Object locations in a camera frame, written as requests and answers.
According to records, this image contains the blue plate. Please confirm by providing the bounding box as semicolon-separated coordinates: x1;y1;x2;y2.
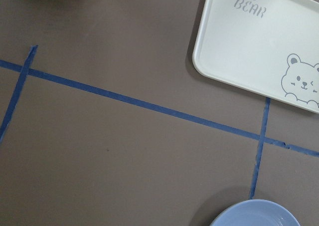
210;200;300;226

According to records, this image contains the white bear tray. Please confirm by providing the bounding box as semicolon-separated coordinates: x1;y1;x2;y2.
192;0;319;113

